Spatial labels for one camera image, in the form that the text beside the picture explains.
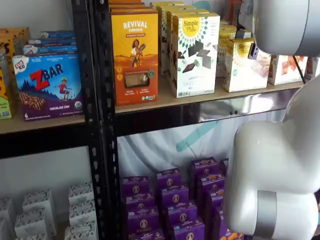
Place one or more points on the blue purple Zbar box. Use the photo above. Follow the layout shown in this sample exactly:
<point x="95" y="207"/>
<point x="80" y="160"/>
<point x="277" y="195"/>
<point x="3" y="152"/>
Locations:
<point x="50" y="49"/>
<point x="47" y="87"/>
<point x="52" y="41"/>
<point x="58" y="34"/>

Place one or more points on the yellow green snack box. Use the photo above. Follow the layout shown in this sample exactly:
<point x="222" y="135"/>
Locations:
<point x="3" y="100"/>

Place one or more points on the black metal shelving rack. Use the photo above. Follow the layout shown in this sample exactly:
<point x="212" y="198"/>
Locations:
<point x="105" y="75"/>
<point x="81" y="75"/>

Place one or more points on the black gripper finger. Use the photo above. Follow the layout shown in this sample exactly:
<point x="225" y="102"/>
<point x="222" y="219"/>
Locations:
<point x="253" y="51"/>

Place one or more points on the purple Annie's snack box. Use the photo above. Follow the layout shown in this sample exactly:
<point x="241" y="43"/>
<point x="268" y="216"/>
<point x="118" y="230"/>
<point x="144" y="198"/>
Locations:
<point x="135" y="186"/>
<point x="146" y="235"/>
<point x="142" y="220"/>
<point x="188" y="231"/>
<point x="205" y="167"/>
<point x="169" y="178"/>
<point x="140" y="202"/>
<point x="219" y="222"/>
<point x="181" y="213"/>
<point x="211" y="183"/>
<point x="224" y="166"/>
<point x="175" y="196"/>
<point x="215" y="200"/>

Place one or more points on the white patterned small box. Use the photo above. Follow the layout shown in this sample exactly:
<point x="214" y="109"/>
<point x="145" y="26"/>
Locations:
<point x="30" y="225"/>
<point x="6" y="211"/>
<point x="81" y="193"/>
<point x="37" y="202"/>
<point x="81" y="231"/>
<point x="82" y="212"/>
<point x="3" y="230"/>

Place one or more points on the teal tape strip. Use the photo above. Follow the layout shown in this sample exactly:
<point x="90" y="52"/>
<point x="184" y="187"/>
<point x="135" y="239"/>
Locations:
<point x="195" y="137"/>

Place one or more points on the wooden shelf board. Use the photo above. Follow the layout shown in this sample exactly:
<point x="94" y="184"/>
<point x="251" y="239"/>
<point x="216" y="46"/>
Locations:
<point x="50" y="125"/>
<point x="165" y="100"/>

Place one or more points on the yellow spotted snack box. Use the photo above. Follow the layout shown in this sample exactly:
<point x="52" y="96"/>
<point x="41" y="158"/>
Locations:
<point x="20" y="37"/>
<point x="6" y="55"/>

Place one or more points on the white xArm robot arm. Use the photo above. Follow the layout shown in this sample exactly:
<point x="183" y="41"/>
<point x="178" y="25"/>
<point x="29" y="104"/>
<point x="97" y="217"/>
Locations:
<point x="275" y="175"/>

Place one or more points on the orange white crackers box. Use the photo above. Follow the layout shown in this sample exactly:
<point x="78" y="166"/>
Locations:
<point x="312" y="68"/>
<point x="233" y="12"/>
<point x="285" y="72"/>

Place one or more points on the small white yellow-label box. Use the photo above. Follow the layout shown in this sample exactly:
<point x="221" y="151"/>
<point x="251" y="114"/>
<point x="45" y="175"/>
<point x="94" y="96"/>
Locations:
<point x="240" y="75"/>
<point x="222" y="57"/>

